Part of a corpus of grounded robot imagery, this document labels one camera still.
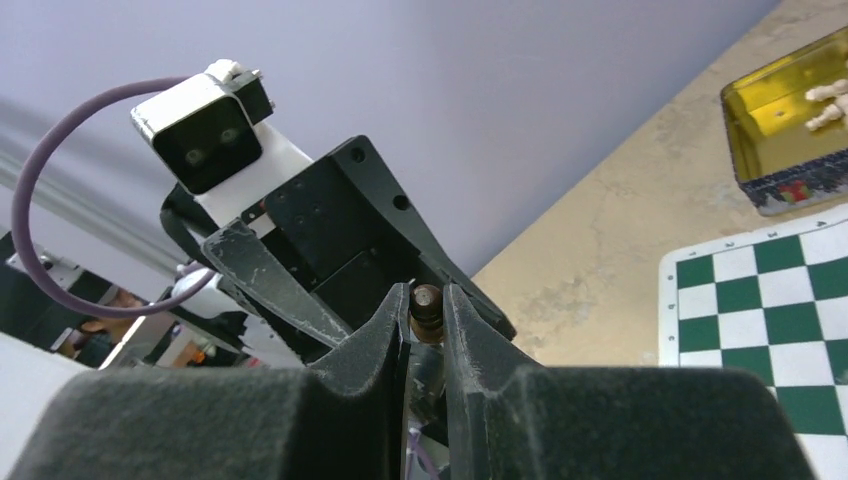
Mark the gold tin white pieces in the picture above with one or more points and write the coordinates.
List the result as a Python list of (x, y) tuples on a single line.
[(777, 163)]

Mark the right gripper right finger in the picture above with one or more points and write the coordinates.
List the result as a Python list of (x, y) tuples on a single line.
[(510, 417)]

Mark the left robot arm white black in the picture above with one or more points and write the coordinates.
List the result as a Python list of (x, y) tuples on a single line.
[(303, 266)]

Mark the green white chess mat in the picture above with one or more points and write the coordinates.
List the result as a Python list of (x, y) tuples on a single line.
[(772, 302)]

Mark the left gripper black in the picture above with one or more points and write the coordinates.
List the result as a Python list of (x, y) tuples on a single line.
[(302, 269)]

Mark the white chess pieces pile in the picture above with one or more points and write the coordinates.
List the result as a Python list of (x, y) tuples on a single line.
[(836, 109)]

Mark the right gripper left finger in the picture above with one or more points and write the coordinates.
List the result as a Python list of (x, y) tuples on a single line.
[(341, 417)]

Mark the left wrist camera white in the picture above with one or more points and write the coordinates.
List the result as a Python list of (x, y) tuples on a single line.
[(212, 132)]

